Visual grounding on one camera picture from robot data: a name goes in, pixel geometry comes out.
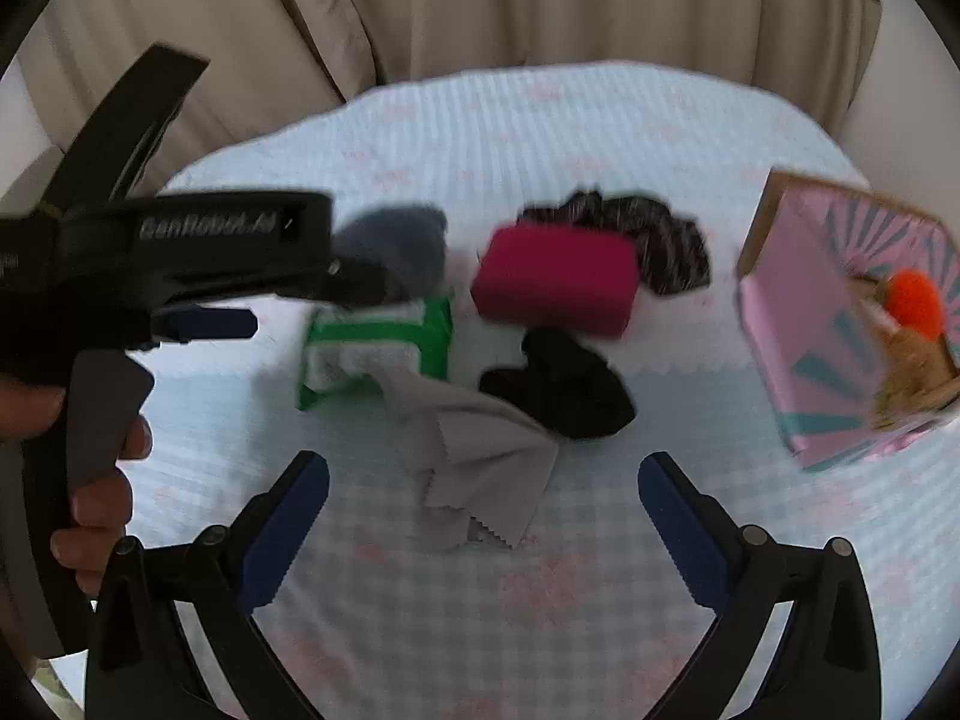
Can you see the grey cleaning cloth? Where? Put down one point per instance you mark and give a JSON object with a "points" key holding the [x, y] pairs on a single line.
{"points": [[465, 450]]}

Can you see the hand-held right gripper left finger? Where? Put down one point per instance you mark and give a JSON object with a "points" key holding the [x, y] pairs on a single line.
{"points": [[285, 532]]}

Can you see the beige curtain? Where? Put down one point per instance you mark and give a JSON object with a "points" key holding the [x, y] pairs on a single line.
{"points": [[450, 7]]}

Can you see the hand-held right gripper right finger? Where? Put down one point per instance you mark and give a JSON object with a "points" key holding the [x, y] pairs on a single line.
{"points": [[682, 532]]}

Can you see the black patterned scrunchie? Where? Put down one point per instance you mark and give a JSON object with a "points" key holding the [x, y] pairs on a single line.
{"points": [[667, 247]]}

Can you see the person's left hand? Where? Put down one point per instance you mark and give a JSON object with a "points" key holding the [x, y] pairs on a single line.
{"points": [[94, 532]]}

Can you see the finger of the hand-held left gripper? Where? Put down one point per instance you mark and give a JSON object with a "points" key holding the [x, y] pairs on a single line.
{"points": [[360, 281], [217, 325]]}

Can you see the orange pompom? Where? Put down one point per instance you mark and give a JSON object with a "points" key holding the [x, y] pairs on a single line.
{"points": [[911, 304]]}

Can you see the green wipes packet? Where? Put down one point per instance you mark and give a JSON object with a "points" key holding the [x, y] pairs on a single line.
{"points": [[431, 337]]}

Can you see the grey sock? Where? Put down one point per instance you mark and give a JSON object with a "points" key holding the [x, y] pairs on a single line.
{"points": [[405, 240]]}

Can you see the pink cardboard box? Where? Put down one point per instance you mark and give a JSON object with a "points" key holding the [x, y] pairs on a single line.
{"points": [[795, 330]]}

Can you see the light blue checked blanket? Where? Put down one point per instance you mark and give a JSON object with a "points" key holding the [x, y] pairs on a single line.
{"points": [[525, 135]]}

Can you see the brown sock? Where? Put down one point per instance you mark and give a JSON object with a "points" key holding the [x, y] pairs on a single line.
{"points": [[915, 375]]}

